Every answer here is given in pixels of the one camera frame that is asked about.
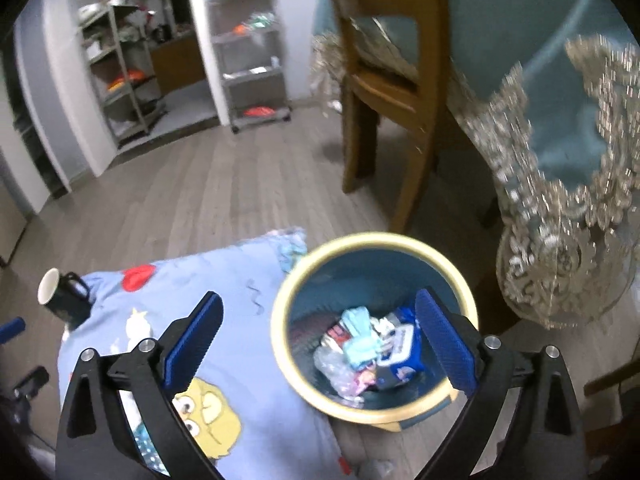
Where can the red plastic item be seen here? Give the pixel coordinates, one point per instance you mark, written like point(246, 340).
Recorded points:
point(259, 111)

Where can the metal shelf rack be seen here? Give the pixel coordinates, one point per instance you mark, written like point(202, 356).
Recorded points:
point(116, 60)

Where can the black mug white inside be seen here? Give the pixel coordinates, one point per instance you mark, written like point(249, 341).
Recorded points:
point(65, 305)

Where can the teal lace-trimmed tablecloth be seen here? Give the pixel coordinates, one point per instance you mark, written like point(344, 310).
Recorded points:
point(500, 20)

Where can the pale blue crumpled fabric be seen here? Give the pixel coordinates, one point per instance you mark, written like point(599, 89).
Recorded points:
point(292, 255)

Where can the brown kitchen cabinet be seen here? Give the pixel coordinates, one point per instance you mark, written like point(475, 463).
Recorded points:
point(180, 65)

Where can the clear plastic wrapper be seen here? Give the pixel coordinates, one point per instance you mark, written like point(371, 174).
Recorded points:
point(335, 367)

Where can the orange plastic item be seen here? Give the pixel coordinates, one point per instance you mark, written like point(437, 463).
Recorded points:
point(125, 80)

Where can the wooden chair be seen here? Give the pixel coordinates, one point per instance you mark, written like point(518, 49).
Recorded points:
point(380, 95)

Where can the blue face mask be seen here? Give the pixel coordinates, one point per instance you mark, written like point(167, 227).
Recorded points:
point(364, 352)

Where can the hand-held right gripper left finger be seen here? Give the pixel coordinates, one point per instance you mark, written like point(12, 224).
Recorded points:
point(195, 340)

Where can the blue white wet wipes pack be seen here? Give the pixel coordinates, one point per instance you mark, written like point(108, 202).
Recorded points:
point(400, 355)

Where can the red and white snack wrapper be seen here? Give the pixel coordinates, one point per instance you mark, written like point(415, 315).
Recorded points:
point(334, 334)

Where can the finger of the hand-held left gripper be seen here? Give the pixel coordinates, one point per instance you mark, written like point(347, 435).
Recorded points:
point(12, 331)
point(32, 380)

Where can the blue wastebasket with yellow rim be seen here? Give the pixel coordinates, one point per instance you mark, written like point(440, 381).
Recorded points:
point(350, 285)

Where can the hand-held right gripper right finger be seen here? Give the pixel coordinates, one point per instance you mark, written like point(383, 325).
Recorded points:
point(445, 340)

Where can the white storage trolley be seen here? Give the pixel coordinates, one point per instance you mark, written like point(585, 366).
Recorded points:
point(252, 76)

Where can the blue cartoon printed blanket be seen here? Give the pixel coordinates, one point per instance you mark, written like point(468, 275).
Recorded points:
point(240, 360)

